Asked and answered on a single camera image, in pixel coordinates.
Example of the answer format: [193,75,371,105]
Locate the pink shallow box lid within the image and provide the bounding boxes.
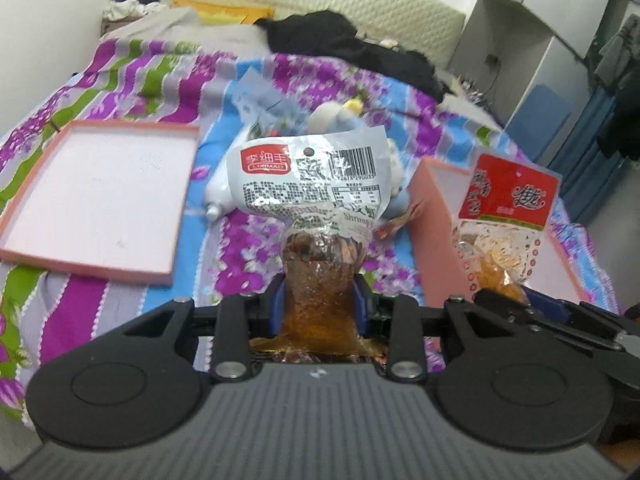
[1,120,200,285]

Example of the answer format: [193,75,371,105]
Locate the black clothes pile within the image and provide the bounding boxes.
[255,10,446,103]

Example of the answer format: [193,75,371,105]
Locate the white spray bottle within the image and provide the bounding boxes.
[204,122,262,222]

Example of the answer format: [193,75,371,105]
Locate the hanging grey jacket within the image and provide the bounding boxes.
[594,14,639,90]

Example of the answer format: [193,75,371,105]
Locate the pink box right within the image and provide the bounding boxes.
[408,157,588,308]

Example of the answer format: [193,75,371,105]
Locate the white wall cabinet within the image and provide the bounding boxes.
[448,0,611,165]

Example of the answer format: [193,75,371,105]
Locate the light blue snack bag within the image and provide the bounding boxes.
[231,68,309,140]

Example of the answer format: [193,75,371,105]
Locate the shrimp snack packet brown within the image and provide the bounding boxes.
[227,127,392,358]

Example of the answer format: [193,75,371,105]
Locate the blue curtain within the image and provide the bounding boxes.
[549,87,623,226]

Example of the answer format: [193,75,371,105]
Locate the grey blanket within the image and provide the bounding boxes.
[101,8,271,60]

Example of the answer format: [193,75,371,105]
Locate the red label snack packet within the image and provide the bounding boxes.
[452,148,561,304]

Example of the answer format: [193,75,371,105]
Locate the white plush duck toy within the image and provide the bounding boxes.
[307,99,422,240]

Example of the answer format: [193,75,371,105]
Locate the yellow pillow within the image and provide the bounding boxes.
[171,0,276,26]

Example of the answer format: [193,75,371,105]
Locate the hanging black jacket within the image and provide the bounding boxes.
[597,65,640,162]

